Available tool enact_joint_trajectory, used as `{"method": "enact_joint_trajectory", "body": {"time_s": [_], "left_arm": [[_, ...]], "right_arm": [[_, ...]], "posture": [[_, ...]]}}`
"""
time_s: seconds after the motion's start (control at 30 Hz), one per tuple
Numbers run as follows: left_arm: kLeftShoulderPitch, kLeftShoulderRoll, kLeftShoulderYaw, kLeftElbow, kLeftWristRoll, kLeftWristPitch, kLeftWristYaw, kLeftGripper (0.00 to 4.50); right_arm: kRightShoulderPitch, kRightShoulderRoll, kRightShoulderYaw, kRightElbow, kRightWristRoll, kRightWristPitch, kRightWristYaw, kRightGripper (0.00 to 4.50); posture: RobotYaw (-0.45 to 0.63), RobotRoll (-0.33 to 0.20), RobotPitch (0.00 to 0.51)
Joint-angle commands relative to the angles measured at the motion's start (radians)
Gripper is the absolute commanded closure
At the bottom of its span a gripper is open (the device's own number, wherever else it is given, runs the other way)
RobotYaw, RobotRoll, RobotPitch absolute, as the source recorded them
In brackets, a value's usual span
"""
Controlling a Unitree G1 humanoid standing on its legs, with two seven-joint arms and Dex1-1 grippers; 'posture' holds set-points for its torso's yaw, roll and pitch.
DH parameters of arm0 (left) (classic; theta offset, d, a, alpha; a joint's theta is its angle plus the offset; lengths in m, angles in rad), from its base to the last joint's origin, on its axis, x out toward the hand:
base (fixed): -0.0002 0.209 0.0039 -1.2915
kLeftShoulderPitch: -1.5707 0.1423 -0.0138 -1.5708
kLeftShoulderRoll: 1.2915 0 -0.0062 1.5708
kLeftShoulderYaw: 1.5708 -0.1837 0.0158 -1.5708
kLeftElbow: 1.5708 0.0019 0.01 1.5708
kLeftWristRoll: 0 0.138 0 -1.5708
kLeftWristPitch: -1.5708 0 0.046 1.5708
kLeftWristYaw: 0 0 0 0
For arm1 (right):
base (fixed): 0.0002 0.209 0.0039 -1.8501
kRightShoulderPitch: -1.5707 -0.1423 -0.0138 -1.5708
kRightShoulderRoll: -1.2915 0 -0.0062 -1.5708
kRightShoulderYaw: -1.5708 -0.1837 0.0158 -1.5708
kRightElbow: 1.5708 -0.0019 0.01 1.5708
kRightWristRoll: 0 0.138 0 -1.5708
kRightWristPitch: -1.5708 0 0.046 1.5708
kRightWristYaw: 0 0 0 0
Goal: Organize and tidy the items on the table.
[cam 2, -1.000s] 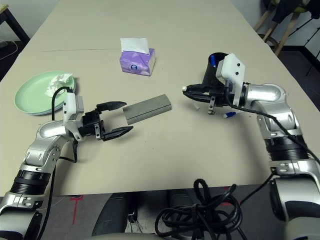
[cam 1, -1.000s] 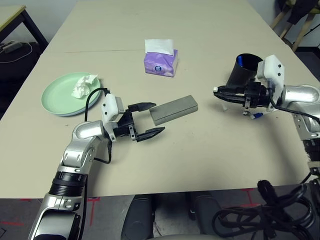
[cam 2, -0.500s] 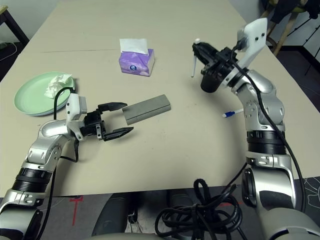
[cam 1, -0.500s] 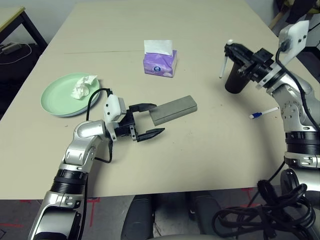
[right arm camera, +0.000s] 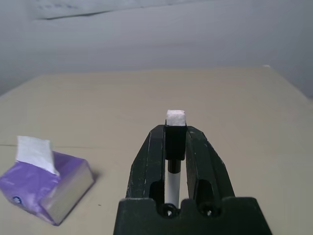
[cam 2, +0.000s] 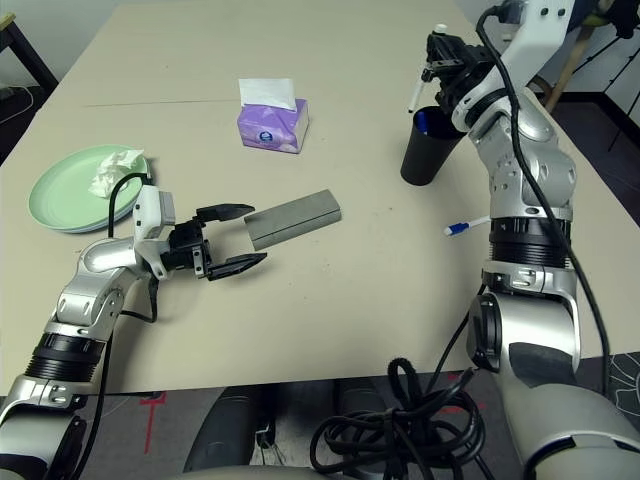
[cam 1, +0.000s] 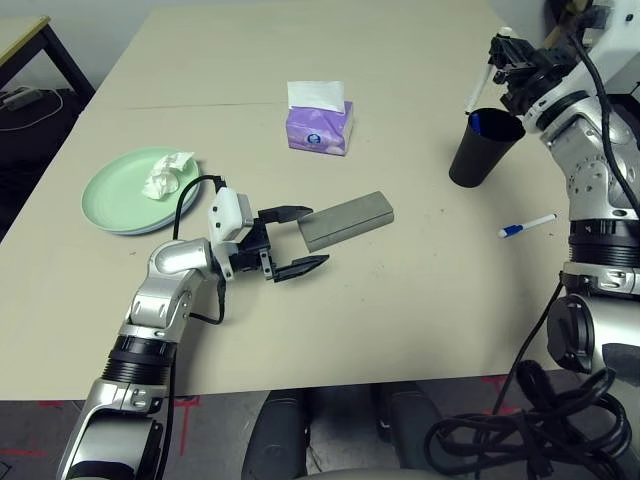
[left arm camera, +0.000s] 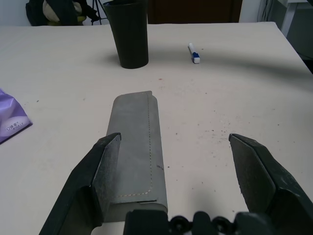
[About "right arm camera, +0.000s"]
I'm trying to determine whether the purple tissue pack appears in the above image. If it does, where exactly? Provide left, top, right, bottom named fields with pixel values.
left=0, top=136, right=95, bottom=226

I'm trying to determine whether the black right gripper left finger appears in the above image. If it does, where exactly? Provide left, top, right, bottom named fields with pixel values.
left=126, top=124, right=170, bottom=204

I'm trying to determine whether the white marker with black cap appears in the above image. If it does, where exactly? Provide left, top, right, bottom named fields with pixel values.
left=165, top=109, right=188, bottom=205

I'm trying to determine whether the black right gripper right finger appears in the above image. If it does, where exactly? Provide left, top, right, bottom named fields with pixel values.
left=184, top=125, right=236, bottom=204

